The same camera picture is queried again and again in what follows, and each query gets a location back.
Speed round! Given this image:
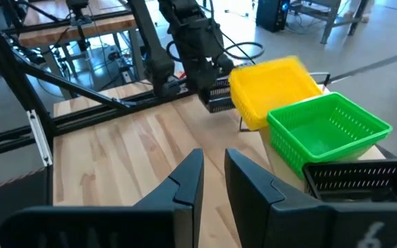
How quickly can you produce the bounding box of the yellow slotted plastic basket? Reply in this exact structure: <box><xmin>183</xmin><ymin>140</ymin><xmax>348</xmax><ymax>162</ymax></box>
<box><xmin>228</xmin><ymin>56</ymin><xmax>323</xmax><ymax>132</ymax></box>

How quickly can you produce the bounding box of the black camera on stand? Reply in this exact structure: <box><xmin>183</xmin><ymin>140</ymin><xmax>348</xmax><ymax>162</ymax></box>
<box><xmin>65</xmin><ymin>0</ymin><xmax>93</xmax><ymax>52</ymax></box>

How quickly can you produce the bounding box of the black slotted plastic basket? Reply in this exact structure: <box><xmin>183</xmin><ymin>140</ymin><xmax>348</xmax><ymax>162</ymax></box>
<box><xmin>302</xmin><ymin>158</ymin><xmax>397</xmax><ymax>204</ymax></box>
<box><xmin>198</xmin><ymin>76</ymin><xmax>236</xmax><ymax>114</ymax></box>

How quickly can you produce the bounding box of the black aluminium rig frame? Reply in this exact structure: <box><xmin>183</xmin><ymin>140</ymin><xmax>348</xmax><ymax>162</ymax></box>
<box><xmin>0</xmin><ymin>0</ymin><xmax>199</xmax><ymax>161</ymax></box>

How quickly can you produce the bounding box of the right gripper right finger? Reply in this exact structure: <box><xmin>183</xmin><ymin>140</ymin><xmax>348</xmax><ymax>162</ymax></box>
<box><xmin>224</xmin><ymin>147</ymin><xmax>397</xmax><ymax>248</ymax></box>

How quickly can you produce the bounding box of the grey metal table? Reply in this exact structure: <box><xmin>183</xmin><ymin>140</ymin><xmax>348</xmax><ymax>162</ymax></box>
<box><xmin>287</xmin><ymin>0</ymin><xmax>371</xmax><ymax>45</ymax></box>

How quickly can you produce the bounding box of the black computer tower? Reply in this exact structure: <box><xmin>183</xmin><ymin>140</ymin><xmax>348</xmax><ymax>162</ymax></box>
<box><xmin>255</xmin><ymin>0</ymin><xmax>291</xmax><ymax>34</ymax></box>

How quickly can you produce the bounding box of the green slotted plastic basket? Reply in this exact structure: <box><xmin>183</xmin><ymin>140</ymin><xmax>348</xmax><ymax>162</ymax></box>
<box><xmin>266</xmin><ymin>92</ymin><xmax>394</xmax><ymax>180</ymax></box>

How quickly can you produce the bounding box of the black mat with orange stripes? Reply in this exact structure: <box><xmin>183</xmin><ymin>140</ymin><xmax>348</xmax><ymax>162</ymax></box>
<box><xmin>0</xmin><ymin>167</ymin><xmax>53</xmax><ymax>248</ymax></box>

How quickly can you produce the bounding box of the silver aluminium bracket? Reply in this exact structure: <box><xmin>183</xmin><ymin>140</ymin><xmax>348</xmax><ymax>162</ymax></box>
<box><xmin>26</xmin><ymin>109</ymin><xmax>54</xmax><ymax>167</ymax></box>

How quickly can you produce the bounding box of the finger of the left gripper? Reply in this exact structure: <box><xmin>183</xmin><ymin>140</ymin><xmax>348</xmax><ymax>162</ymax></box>
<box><xmin>216</xmin><ymin>54</ymin><xmax>236</xmax><ymax>76</ymax></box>

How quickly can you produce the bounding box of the wooden background table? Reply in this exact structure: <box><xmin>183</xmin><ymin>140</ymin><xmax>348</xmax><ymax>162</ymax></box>
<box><xmin>17</xmin><ymin>0</ymin><xmax>137</xmax><ymax>49</ymax></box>

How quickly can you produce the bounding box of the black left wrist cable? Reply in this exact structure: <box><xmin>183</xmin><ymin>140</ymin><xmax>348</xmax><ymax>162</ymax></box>
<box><xmin>166</xmin><ymin>40</ymin><xmax>266</xmax><ymax>62</ymax></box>

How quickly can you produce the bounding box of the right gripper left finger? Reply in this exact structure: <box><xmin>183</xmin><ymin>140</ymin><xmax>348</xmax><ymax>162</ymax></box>
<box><xmin>0</xmin><ymin>147</ymin><xmax>205</xmax><ymax>248</ymax></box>

